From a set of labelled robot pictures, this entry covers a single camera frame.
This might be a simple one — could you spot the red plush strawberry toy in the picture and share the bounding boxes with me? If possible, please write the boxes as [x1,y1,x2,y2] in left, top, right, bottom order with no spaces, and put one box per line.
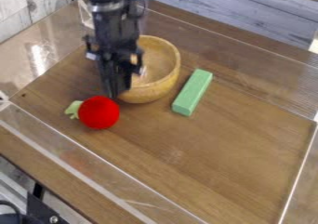
[64,96,118,129]

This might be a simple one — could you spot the black cable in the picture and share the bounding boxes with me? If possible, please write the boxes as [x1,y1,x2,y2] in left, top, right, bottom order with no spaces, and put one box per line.
[0,200,26,224]

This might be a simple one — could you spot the black clamp base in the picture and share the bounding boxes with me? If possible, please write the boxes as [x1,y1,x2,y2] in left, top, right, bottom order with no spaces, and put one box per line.
[24,193,69,224]

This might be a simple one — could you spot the wooden bowl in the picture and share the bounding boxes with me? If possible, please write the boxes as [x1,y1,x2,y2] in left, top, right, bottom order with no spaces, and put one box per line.
[117,35,181,104]

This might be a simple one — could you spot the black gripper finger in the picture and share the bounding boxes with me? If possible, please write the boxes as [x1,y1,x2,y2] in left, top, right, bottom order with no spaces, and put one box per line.
[120,60,141,92]
[97,60,118,99]

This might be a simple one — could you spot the clear acrylic corner bracket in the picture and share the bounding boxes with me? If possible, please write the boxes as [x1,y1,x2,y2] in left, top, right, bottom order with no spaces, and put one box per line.
[78,0,94,29]

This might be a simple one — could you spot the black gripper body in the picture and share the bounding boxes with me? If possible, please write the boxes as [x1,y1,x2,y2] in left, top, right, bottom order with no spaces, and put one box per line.
[85,3,142,76]

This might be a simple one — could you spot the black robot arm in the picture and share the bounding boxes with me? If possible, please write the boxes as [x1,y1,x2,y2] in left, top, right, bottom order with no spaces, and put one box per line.
[82,0,144,99]

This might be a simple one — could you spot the clear acrylic tray wall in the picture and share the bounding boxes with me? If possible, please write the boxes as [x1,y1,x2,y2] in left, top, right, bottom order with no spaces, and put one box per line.
[0,101,207,224]

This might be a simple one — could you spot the green rectangular block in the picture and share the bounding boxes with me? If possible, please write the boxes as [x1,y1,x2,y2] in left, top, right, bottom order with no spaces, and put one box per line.
[170,69,213,116]

